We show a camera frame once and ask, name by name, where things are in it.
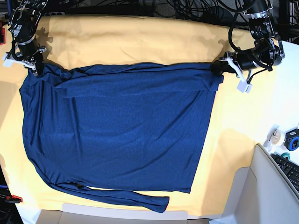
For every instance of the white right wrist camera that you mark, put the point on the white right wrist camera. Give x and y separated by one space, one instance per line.
7 61

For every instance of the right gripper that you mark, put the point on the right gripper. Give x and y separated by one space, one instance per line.
32 55

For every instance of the clear tape roll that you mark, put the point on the clear tape roll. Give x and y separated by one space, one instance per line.
275 138

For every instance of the black keyboard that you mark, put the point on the black keyboard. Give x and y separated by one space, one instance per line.
290 169

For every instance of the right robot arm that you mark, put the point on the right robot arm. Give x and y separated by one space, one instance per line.
23 26

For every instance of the red clamp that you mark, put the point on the red clamp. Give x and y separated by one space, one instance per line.
2 34
11 199

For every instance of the red clamp lower left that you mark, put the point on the red clamp lower left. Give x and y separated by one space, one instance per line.
11 199

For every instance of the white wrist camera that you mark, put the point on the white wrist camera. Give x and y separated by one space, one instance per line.
7 61
244 87

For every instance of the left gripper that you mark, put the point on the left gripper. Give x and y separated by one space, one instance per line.
227 63

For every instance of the blue long-sleeve shirt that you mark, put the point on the blue long-sleeve shirt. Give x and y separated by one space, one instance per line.
110 133

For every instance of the yellow table cloth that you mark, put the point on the yellow table cloth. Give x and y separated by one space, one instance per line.
238 122

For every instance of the blue tape measure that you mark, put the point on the blue tape measure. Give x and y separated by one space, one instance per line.
292 140

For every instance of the green tape roll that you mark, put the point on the green tape roll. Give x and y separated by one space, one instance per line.
286 156

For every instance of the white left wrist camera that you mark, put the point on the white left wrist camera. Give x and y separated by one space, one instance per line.
244 87

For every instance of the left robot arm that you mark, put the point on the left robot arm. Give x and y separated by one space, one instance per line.
268 48

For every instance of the white partition panel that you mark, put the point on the white partition panel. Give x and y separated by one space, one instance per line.
261 194

